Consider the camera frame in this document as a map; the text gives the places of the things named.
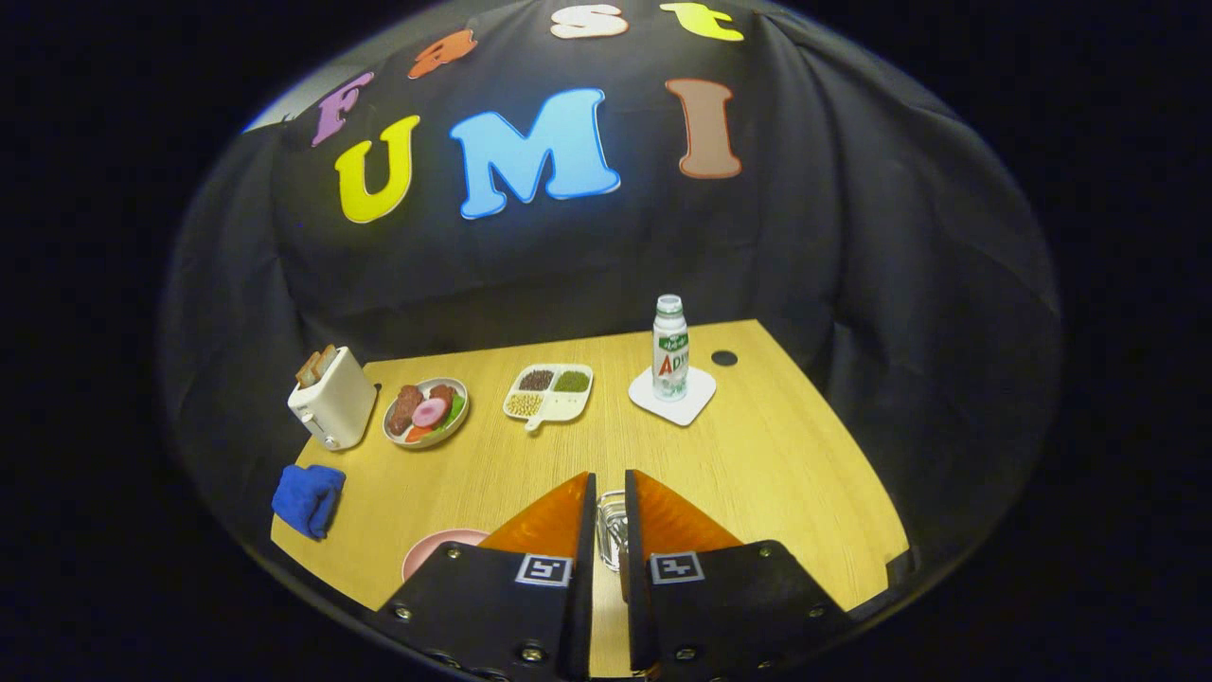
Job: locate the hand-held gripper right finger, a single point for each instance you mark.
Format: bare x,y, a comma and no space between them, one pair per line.
632,559

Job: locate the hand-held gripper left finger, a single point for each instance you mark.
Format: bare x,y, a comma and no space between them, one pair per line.
585,559

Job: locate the white divided bean tray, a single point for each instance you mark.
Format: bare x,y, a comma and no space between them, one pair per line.
566,407

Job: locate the pink round plate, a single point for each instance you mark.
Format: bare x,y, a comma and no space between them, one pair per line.
426,551

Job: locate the white square coaster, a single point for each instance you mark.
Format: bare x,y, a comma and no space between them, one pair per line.
696,398

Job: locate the grey food plate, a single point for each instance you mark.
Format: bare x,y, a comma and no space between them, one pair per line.
454,434

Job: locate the green lettuce leaf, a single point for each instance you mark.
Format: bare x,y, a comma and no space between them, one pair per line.
456,409

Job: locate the white drink bottle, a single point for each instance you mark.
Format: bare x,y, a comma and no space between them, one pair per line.
670,355

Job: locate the orange carrot slice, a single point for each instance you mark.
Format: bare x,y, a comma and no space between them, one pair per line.
418,434

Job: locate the pink ham slice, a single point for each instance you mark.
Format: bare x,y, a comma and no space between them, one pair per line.
430,412

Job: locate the small brown meat piece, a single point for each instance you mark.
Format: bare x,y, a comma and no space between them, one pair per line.
443,391

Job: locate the large brown meat piece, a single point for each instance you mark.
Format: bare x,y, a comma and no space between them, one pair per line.
405,409

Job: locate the blue folded towel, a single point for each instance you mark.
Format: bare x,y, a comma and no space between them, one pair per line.
308,500

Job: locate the white toaster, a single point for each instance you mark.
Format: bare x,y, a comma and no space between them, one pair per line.
336,407

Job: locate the brown toast slice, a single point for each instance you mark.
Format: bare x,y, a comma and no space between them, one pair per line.
306,371
325,360

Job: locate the black backdrop cloth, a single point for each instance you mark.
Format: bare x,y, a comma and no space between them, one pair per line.
833,237

